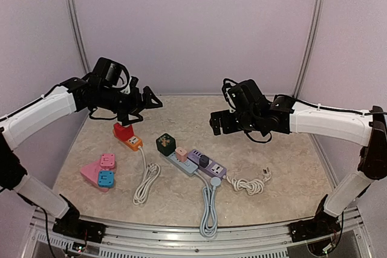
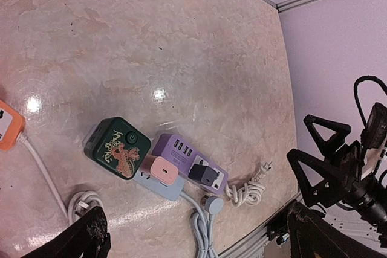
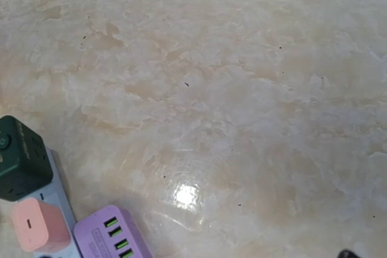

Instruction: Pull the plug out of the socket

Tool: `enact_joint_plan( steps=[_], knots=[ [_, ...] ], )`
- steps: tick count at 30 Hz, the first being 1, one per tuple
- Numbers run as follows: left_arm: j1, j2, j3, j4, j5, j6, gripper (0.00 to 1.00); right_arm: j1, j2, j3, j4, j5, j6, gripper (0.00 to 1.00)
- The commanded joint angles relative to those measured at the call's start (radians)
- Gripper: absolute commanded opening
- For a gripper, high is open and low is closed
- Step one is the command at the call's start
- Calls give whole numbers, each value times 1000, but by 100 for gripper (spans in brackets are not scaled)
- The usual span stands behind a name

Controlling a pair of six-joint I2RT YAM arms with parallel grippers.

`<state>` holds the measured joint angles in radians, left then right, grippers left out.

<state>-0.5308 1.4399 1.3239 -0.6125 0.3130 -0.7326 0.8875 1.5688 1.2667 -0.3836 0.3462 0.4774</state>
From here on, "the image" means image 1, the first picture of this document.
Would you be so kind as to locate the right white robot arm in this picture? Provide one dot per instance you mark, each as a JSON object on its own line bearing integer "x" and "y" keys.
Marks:
{"x": 287, "y": 115}

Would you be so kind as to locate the pink plug charger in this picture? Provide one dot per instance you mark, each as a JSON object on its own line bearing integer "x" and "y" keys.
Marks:
{"x": 181, "y": 154}

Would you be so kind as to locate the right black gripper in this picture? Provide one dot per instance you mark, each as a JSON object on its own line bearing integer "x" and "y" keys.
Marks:
{"x": 224, "y": 119}

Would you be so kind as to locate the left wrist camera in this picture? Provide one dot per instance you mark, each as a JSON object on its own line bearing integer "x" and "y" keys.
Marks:
{"x": 107, "y": 73}

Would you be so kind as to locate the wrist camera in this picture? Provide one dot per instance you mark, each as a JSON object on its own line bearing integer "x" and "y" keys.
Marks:
{"x": 241, "y": 95}
{"x": 107, "y": 73}

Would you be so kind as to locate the orange power strip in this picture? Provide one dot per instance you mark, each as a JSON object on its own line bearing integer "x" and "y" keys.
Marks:
{"x": 134, "y": 143}

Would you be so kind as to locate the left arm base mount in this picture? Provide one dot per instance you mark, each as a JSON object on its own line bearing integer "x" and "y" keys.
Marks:
{"x": 72, "y": 225}

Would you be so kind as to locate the light blue power strip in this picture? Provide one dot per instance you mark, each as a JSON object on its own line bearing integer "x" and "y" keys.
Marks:
{"x": 188, "y": 167}

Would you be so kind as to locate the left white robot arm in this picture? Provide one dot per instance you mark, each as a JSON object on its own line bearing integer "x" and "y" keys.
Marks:
{"x": 68, "y": 97}

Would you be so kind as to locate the pink square plug adapter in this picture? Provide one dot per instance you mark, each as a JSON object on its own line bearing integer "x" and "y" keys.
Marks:
{"x": 107, "y": 161}

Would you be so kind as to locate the aluminium corner post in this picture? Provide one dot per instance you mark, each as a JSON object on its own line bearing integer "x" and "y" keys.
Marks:
{"x": 311, "y": 38}
{"x": 74, "y": 23}

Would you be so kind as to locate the red cube plug adapter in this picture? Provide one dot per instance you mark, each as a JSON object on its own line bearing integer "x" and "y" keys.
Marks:
{"x": 123, "y": 133}

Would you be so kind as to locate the dark green cube adapter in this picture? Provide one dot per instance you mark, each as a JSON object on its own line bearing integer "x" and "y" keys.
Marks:
{"x": 166, "y": 144}

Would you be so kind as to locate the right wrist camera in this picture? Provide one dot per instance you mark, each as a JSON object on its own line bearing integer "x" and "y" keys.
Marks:
{"x": 241, "y": 95}

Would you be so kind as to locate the dark blue plug charger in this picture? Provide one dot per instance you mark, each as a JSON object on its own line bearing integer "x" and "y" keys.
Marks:
{"x": 204, "y": 161}

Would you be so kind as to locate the right aluminium corner post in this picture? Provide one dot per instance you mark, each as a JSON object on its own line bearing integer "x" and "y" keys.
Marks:
{"x": 311, "y": 38}

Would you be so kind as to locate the blue square plug adapter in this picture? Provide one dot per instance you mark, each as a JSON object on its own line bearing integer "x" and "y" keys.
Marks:
{"x": 105, "y": 179}

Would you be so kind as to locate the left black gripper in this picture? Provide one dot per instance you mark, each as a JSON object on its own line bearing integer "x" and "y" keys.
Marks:
{"x": 136, "y": 104}

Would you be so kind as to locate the left aluminium corner post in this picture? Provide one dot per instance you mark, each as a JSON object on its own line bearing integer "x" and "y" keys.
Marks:
{"x": 74, "y": 23}

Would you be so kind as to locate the pink triangular socket base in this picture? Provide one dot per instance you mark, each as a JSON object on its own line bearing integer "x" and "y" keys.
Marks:
{"x": 90, "y": 173}

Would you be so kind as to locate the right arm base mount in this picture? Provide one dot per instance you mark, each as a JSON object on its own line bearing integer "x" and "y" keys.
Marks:
{"x": 320, "y": 225}

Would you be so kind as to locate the aluminium front frame rail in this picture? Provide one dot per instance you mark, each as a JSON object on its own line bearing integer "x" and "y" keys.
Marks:
{"x": 124, "y": 239}

